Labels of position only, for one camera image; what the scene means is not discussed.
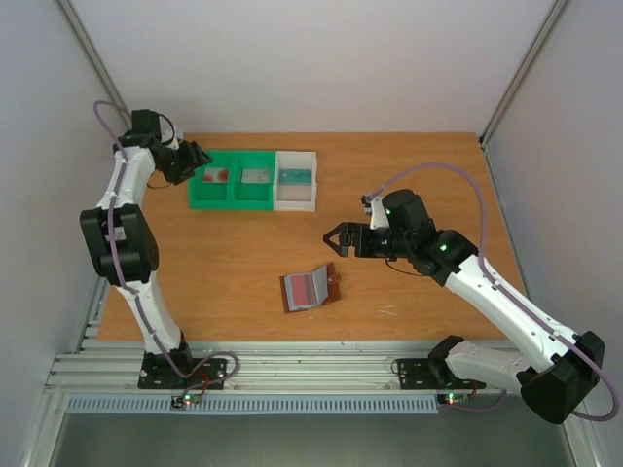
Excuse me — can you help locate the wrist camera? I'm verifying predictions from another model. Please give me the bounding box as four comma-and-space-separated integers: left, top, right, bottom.
162, 128, 184, 148
361, 196, 389, 231

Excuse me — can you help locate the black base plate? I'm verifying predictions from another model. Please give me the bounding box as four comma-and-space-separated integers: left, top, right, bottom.
137, 353, 229, 390
390, 358, 486, 390

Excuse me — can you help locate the green circuit board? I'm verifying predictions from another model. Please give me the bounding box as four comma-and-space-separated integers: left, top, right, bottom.
437, 392, 473, 406
169, 394, 202, 410

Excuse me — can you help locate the aluminium rail frame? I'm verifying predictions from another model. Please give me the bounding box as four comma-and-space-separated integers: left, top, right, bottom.
43, 340, 580, 395

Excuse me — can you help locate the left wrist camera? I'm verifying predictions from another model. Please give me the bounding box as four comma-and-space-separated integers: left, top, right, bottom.
162, 128, 184, 148

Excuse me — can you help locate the white translucent bin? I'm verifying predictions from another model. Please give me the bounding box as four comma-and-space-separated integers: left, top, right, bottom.
273, 151, 317, 212

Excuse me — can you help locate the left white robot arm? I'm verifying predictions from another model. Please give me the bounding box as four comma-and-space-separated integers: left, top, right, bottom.
80, 109, 211, 389

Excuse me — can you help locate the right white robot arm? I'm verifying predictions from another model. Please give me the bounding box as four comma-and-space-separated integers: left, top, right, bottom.
323, 190, 605, 424

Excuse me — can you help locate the left green circuit board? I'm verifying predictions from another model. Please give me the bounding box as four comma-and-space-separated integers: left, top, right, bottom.
169, 394, 202, 410

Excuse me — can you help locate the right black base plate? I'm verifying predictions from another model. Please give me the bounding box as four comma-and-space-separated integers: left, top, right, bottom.
390, 358, 486, 390

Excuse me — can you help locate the teal card in bin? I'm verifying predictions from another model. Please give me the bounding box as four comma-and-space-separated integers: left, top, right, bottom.
278, 168, 312, 186

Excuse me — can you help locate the red card in holder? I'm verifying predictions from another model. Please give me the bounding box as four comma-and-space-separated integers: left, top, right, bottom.
289, 274, 315, 308

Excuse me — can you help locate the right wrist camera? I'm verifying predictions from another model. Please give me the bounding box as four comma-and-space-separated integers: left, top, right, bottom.
361, 196, 389, 231

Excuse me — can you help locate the right green circuit board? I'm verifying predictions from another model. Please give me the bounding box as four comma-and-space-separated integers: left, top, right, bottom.
437, 392, 473, 406

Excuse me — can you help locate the green two-compartment bin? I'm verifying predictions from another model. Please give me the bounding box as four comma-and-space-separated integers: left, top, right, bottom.
188, 150, 276, 211

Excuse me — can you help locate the red dotted card in bin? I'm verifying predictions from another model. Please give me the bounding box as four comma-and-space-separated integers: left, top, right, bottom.
202, 167, 230, 184

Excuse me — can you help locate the brown leather card holder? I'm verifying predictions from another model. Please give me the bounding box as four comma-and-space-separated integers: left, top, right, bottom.
279, 263, 342, 314

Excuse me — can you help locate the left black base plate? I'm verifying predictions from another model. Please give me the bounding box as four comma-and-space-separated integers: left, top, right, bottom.
137, 353, 229, 390

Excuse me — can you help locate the grey slotted cable duct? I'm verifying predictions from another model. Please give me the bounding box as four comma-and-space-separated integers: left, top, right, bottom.
65, 394, 438, 415

